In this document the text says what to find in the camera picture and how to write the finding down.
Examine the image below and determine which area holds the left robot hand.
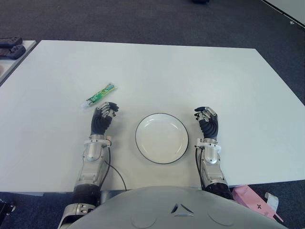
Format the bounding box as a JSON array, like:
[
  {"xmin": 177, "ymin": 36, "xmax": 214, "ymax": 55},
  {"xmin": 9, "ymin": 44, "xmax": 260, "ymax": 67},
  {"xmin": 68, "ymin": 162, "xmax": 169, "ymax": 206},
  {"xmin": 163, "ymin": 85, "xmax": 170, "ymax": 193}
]
[{"xmin": 91, "ymin": 102, "xmax": 120, "ymax": 136}]

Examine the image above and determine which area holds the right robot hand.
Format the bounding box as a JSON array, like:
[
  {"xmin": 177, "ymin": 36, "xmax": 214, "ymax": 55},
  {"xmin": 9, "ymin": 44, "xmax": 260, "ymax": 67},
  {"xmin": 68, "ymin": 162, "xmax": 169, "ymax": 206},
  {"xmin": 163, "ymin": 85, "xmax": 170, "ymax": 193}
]
[{"xmin": 194, "ymin": 106, "xmax": 219, "ymax": 139}]

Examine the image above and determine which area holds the green toothpaste tube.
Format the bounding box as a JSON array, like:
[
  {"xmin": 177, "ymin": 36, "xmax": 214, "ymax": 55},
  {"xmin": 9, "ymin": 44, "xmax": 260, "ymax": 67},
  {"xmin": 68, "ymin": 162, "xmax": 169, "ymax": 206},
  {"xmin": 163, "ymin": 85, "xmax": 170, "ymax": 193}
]
[{"xmin": 80, "ymin": 82, "xmax": 118, "ymax": 110}]

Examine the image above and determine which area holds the white plate black rim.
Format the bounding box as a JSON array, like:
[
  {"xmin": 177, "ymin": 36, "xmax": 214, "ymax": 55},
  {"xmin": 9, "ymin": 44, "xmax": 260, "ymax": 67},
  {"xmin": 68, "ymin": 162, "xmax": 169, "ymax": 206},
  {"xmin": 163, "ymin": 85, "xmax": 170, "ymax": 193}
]
[{"xmin": 135, "ymin": 113, "xmax": 189, "ymax": 165}]

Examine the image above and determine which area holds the pink cardboard box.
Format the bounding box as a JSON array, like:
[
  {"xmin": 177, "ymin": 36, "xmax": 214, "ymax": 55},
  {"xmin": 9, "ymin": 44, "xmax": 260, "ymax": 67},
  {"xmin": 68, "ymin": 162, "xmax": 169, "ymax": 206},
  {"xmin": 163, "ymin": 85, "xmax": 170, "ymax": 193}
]
[{"xmin": 232, "ymin": 185, "xmax": 284, "ymax": 222}]

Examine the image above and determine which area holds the grey robot torso shell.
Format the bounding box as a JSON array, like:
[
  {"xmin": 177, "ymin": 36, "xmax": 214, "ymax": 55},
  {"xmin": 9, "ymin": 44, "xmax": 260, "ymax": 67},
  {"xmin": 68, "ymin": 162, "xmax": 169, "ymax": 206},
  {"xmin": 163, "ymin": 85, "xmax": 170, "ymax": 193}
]
[{"xmin": 56, "ymin": 186, "xmax": 284, "ymax": 229}]

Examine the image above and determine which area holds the white paper slip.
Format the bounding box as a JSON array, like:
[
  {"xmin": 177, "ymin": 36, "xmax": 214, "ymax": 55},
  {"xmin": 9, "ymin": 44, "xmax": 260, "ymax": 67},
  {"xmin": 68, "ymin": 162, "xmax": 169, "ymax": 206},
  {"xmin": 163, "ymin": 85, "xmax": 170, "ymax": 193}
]
[{"xmin": 264, "ymin": 192, "xmax": 279, "ymax": 213}]

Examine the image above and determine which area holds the white side table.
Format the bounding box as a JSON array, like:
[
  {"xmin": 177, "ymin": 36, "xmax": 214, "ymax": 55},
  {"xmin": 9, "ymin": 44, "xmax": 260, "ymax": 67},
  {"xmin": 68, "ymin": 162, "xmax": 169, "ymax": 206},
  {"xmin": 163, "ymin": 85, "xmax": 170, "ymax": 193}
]
[{"xmin": 0, "ymin": 40, "xmax": 38, "ymax": 83}]

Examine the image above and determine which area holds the black game controller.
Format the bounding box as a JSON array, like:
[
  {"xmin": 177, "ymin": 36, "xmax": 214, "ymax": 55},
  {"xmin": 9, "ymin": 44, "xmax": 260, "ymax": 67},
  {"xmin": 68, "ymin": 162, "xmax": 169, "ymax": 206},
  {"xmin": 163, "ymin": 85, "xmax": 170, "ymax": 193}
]
[
  {"xmin": 0, "ymin": 37, "xmax": 23, "ymax": 47},
  {"xmin": 0, "ymin": 45, "xmax": 26, "ymax": 60}
]

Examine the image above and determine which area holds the black device on floor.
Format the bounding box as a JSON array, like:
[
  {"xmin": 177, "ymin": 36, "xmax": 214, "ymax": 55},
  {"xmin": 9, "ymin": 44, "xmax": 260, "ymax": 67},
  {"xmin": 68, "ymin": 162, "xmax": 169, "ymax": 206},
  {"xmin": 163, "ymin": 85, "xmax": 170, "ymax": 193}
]
[{"xmin": 0, "ymin": 197, "xmax": 16, "ymax": 215}]

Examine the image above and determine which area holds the white desk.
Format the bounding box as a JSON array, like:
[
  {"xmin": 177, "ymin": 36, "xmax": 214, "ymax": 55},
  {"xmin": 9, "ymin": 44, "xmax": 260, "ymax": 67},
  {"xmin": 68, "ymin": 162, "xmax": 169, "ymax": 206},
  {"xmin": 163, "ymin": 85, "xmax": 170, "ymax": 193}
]
[{"xmin": 261, "ymin": 0, "xmax": 305, "ymax": 27}]

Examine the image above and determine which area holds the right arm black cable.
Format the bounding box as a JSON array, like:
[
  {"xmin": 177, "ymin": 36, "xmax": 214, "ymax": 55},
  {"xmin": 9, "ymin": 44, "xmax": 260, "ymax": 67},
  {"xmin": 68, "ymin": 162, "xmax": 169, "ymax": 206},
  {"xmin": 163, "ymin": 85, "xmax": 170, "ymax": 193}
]
[{"xmin": 195, "ymin": 145, "xmax": 203, "ymax": 189}]

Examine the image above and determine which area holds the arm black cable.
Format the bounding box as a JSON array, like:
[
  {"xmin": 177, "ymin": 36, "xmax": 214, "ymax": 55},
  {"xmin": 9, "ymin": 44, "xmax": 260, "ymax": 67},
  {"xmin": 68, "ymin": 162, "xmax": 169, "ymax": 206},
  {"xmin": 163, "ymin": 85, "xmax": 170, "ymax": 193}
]
[
  {"xmin": 195, "ymin": 145, "xmax": 203, "ymax": 189},
  {"xmin": 104, "ymin": 142, "xmax": 127, "ymax": 191}
]

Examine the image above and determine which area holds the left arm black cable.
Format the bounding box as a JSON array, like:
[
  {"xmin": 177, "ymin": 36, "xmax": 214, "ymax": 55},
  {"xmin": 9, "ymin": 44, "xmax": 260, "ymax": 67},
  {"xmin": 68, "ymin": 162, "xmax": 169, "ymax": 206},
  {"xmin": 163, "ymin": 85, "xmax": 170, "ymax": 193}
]
[{"xmin": 104, "ymin": 142, "xmax": 127, "ymax": 191}]

